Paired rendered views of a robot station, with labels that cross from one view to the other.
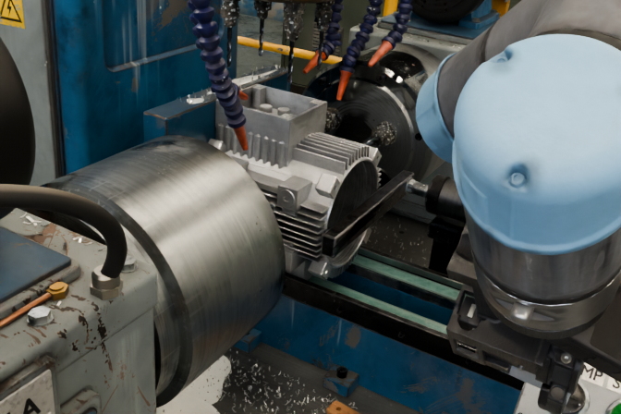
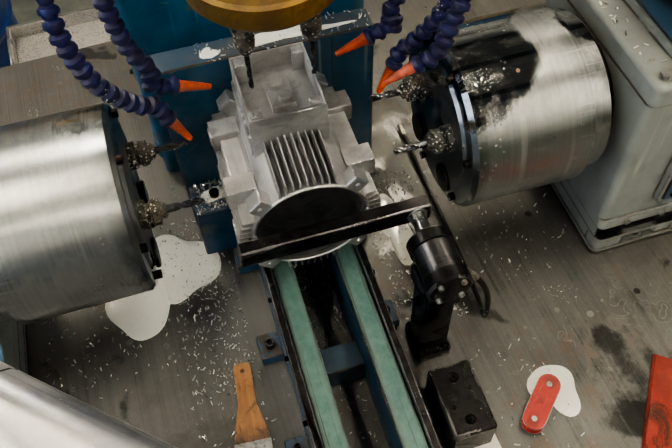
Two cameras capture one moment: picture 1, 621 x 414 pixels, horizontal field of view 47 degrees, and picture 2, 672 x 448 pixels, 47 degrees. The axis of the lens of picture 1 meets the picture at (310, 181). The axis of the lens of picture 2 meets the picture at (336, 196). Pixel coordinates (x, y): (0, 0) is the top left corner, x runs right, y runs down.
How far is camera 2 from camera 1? 0.80 m
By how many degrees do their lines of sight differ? 45
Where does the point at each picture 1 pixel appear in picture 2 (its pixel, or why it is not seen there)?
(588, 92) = not seen: outside the picture
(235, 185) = (92, 199)
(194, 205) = (33, 212)
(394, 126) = (454, 136)
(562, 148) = not seen: outside the picture
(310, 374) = (261, 324)
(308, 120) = (287, 121)
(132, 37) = not seen: outside the picture
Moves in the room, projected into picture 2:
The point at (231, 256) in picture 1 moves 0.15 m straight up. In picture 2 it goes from (56, 260) to (8, 180)
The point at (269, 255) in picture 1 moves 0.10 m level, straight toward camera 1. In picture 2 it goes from (112, 264) to (41, 322)
